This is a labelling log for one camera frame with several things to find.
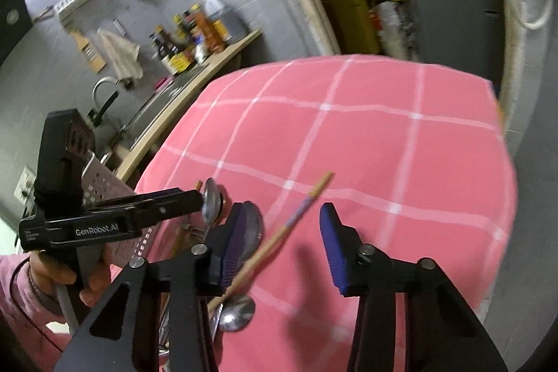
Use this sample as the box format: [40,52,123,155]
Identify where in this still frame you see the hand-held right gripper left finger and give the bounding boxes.
[52,202,249,372]

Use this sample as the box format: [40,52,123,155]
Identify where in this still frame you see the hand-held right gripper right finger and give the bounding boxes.
[319,202,508,372]

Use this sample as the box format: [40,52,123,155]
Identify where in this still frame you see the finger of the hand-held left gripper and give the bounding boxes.
[124,192,205,225]
[87,188,199,208]

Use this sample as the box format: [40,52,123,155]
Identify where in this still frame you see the perforated metal utensil holder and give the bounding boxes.
[81,151,163,268]

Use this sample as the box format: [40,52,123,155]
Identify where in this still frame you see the person's left forearm pink sleeve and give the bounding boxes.
[0,254,73,357]

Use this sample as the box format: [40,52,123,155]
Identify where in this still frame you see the person's left hand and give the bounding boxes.
[30,253,113,308]

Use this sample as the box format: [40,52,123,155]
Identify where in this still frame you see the stainless steel sink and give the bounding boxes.
[120,67,211,139]

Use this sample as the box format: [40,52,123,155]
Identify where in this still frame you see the wooden kitchen countertop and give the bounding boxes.
[112,30,263,182]

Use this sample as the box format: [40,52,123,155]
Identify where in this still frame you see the chrome faucet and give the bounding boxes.
[89,76,121,126]

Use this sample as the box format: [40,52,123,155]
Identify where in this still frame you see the pink checked tablecloth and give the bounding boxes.
[109,54,519,372]

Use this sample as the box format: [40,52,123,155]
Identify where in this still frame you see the wooden scrub brush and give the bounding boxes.
[71,30,107,74]

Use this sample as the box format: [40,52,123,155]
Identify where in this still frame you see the beige hanging towel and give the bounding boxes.
[96,28,144,82]

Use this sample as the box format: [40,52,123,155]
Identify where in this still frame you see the row of sauce bottles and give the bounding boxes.
[149,0,229,77]

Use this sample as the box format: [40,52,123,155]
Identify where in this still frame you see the grey box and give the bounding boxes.
[220,8,250,44]

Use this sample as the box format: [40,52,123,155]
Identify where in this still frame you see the yellow box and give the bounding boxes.
[326,0,381,55]

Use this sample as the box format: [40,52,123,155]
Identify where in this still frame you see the grey cabinet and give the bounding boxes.
[400,0,506,68]

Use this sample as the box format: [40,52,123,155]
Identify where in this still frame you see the white wall socket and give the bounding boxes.
[14,166,36,204]

